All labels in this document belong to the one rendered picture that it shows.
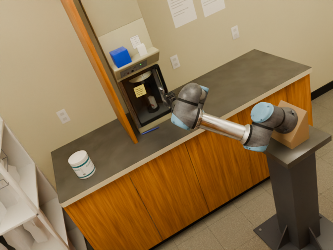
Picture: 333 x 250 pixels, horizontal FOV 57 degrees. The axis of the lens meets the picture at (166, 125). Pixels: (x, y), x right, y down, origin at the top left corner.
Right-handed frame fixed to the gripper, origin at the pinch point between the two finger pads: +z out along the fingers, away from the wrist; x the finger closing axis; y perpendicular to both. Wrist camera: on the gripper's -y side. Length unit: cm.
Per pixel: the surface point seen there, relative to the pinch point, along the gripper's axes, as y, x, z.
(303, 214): -79, -35, -85
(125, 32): 52, 7, 5
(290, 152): -22, -33, -85
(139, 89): 13.8, 14.1, 3.6
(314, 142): -22, -47, -88
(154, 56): 32.7, -3.0, -4.1
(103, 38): 55, 21, 5
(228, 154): -59, -24, -22
